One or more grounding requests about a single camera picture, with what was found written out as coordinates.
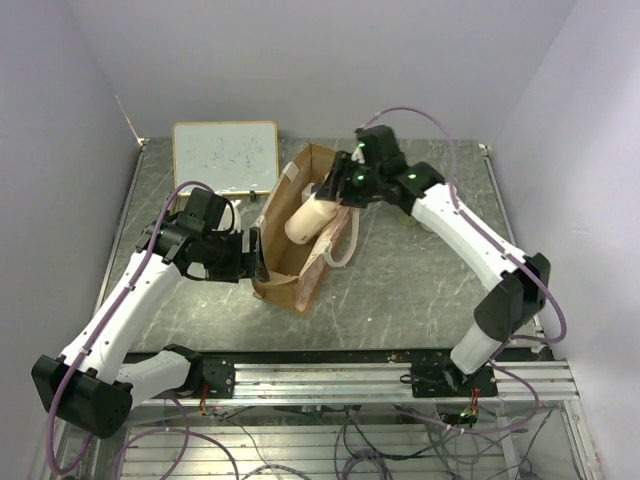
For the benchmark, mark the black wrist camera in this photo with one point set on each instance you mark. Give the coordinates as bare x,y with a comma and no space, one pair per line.
204,211
377,144

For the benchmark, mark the white square bottle black cap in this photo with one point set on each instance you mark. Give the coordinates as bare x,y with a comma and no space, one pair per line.
308,191

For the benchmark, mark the brown canvas tote bag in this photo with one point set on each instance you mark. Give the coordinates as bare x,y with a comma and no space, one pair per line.
297,271

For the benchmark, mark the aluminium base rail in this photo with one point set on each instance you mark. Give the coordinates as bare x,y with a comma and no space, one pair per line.
333,377

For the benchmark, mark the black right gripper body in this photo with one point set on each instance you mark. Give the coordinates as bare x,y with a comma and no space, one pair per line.
360,184

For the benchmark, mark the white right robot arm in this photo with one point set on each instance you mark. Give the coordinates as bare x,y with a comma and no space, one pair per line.
514,281

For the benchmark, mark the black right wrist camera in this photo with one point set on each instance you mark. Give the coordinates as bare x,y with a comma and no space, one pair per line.
377,144

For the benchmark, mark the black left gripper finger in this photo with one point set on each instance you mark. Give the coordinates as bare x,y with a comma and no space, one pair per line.
254,242
258,268

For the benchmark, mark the yellow-framed whiteboard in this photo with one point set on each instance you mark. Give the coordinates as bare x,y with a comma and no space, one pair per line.
233,158

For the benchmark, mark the green bottle white cap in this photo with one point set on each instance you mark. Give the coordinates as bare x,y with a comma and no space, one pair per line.
406,220

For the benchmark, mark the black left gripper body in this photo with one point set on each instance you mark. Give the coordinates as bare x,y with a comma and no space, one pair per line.
224,256

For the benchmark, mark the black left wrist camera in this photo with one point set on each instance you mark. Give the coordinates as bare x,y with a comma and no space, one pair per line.
204,211

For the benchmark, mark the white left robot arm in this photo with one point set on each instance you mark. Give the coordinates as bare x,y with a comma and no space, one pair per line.
89,384

